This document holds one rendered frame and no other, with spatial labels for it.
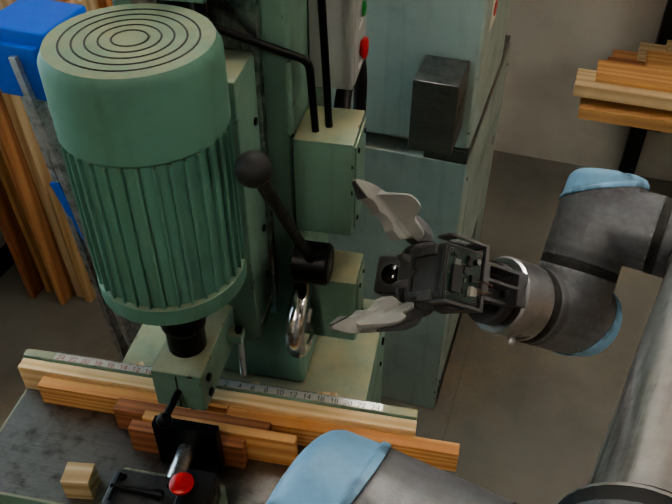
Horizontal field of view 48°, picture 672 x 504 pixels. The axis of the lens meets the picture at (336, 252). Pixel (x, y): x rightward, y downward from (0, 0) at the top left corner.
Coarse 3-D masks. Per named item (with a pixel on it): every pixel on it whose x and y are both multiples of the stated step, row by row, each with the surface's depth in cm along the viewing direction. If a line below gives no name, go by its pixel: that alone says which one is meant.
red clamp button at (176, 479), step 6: (180, 474) 91; (186, 474) 91; (174, 480) 90; (180, 480) 90; (186, 480) 90; (192, 480) 91; (174, 486) 90; (180, 486) 90; (186, 486) 90; (192, 486) 90; (174, 492) 89; (180, 492) 89; (186, 492) 90
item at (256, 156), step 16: (240, 160) 68; (256, 160) 67; (240, 176) 68; (256, 176) 68; (272, 192) 75; (272, 208) 78; (288, 224) 85; (304, 240) 94; (304, 256) 99; (320, 256) 103; (304, 272) 103; (320, 272) 103
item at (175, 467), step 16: (160, 432) 101; (176, 432) 100; (192, 432) 100; (208, 432) 99; (160, 448) 104; (176, 448) 103; (192, 448) 102; (208, 448) 101; (176, 464) 99; (192, 464) 105; (208, 464) 104; (224, 464) 105
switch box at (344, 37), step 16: (336, 0) 94; (352, 0) 94; (336, 16) 95; (352, 16) 95; (336, 32) 97; (352, 32) 96; (336, 48) 98; (352, 48) 98; (320, 64) 100; (336, 64) 100; (352, 64) 99; (320, 80) 102; (336, 80) 101; (352, 80) 101
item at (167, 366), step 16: (208, 320) 104; (224, 320) 104; (208, 336) 102; (224, 336) 105; (160, 352) 100; (208, 352) 100; (224, 352) 106; (160, 368) 98; (176, 368) 98; (192, 368) 98; (208, 368) 99; (160, 384) 99; (176, 384) 98; (192, 384) 98; (208, 384) 100; (160, 400) 101; (192, 400) 100; (208, 400) 101
